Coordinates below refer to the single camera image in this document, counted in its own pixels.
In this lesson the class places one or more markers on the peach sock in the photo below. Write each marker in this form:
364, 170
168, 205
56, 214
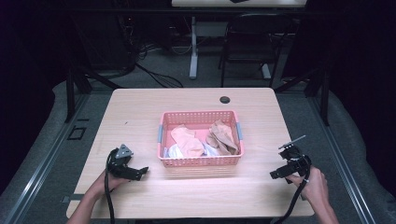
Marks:
188, 143

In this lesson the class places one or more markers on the white sock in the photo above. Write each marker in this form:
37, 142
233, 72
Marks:
174, 152

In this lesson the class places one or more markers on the white background desk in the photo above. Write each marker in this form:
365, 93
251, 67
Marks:
239, 3

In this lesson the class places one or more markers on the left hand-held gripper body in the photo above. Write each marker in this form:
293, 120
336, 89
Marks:
120, 163

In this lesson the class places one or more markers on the pale blue sock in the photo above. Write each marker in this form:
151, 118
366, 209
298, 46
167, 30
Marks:
211, 151

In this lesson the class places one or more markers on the person's left hand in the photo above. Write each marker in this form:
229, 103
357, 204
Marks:
107, 184

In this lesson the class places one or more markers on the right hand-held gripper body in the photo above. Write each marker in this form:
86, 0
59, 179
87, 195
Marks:
295, 158

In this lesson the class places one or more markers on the person's right hand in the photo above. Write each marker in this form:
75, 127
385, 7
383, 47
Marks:
311, 185

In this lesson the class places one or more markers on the black folding chair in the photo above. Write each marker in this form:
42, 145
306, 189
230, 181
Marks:
253, 46

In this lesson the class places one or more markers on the pink perforated plastic basket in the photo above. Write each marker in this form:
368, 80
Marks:
199, 161

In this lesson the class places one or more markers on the white desk leg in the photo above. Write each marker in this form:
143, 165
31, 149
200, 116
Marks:
193, 53

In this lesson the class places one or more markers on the black metal stand frame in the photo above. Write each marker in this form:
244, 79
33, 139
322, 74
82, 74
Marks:
317, 90
76, 87

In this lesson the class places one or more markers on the tan brown sock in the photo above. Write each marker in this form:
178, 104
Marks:
223, 137

